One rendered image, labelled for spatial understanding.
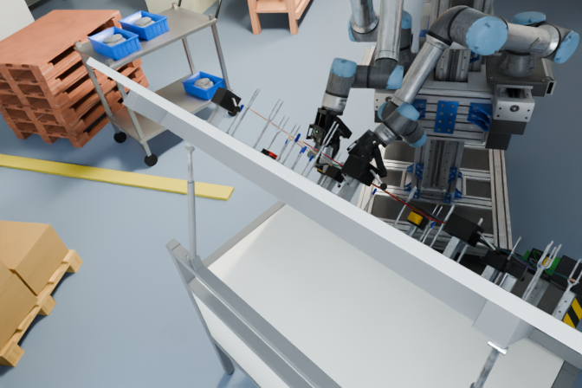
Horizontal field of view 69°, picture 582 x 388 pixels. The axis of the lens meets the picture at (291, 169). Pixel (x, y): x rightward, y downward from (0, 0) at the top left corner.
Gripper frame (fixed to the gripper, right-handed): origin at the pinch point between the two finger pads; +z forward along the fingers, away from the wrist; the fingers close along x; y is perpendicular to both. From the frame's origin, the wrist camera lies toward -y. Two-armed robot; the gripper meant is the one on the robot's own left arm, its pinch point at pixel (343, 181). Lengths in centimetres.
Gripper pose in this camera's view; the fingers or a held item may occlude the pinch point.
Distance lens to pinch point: 156.3
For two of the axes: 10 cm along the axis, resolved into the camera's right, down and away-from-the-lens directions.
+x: -0.4, 2.4, -9.7
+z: -7.0, 6.8, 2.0
